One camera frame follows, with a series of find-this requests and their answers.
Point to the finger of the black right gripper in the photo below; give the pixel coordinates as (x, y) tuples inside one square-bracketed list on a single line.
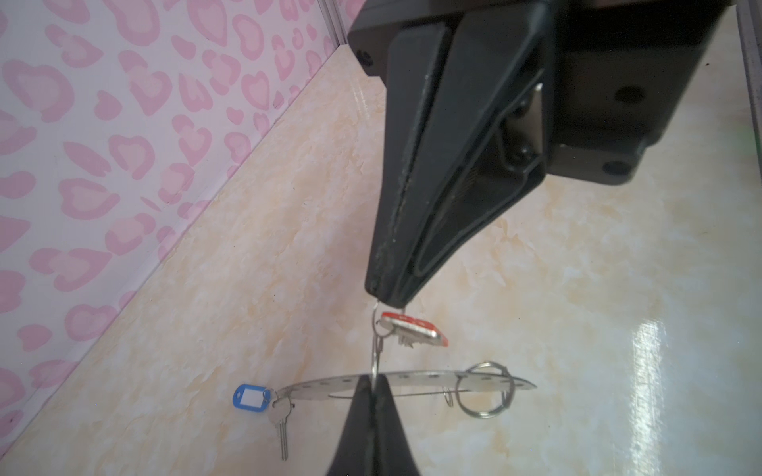
[(414, 62)]

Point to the blue key tag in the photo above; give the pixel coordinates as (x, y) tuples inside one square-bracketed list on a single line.
[(252, 398)]

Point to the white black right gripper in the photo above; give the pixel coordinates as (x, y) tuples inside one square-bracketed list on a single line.
[(578, 89)]

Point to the split ring gripped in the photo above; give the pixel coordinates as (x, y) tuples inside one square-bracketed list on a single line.
[(377, 344)]

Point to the silver key on blue tag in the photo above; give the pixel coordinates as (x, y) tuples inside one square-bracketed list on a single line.
[(278, 414)]

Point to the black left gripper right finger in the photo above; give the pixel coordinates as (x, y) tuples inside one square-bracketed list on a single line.
[(391, 454)]

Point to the red key tag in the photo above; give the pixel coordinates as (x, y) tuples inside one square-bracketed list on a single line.
[(411, 331)]

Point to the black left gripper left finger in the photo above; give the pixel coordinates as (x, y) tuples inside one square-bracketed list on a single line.
[(355, 452)]

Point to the aluminium left back corner post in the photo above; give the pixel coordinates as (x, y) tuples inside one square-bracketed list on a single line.
[(332, 17)]

